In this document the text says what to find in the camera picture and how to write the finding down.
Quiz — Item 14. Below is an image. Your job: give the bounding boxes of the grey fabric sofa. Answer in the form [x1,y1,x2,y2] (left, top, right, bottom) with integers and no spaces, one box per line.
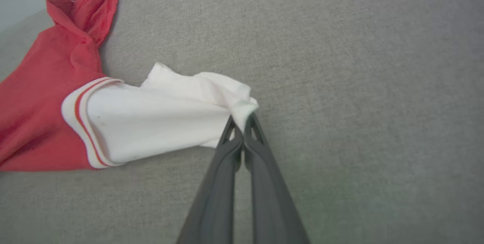
[0,0,484,244]

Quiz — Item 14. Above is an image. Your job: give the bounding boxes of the red and white basketball jersey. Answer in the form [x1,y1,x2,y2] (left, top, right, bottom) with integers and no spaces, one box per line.
[0,0,260,172]

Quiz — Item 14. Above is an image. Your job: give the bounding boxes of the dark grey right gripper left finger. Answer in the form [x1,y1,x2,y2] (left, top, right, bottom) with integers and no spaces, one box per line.
[177,117,243,244]

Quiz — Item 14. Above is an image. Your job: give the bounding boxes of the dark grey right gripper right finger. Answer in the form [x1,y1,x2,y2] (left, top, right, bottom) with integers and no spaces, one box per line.
[244,113,311,244]

